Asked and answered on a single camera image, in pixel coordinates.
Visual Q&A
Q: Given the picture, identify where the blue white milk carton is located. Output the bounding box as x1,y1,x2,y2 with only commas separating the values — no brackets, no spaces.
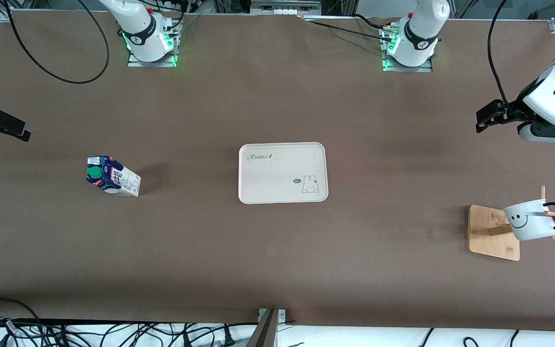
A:
86,155,142,198

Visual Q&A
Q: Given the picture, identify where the white smiley mug black handle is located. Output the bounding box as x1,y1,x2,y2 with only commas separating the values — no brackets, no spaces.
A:
502,199,555,242

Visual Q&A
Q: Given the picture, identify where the wooden mug rack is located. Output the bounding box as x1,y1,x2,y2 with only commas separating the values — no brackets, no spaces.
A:
468,186,555,261

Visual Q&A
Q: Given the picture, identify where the cream rabbit print tray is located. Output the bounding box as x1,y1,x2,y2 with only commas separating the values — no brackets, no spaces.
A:
238,142,329,205

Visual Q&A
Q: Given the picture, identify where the grey power strip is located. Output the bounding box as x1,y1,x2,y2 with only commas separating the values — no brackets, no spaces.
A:
251,0,322,15

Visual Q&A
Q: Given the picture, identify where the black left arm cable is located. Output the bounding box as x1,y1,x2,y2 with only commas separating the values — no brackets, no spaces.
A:
488,0,520,105

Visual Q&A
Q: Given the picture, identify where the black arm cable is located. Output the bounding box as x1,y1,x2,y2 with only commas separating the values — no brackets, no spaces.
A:
0,0,111,103
488,0,520,105

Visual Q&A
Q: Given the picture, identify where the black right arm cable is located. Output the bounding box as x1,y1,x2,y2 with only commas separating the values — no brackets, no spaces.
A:
0,0,111,103

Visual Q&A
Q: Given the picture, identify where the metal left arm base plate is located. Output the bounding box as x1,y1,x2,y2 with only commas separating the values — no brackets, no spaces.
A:
380,22,433,73

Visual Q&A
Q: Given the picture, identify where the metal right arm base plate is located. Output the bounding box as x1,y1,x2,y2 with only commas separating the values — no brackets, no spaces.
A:
127,22,182,68

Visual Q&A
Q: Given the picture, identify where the black looped floor cable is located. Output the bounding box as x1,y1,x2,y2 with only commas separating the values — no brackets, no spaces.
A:
0,298,43,325

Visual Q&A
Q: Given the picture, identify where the black cable on table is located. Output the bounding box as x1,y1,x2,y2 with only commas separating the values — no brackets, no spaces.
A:
302,13,396,42

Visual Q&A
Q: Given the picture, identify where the grey metal post with bracket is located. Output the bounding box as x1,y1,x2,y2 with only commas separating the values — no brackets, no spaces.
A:
246,307,288,347

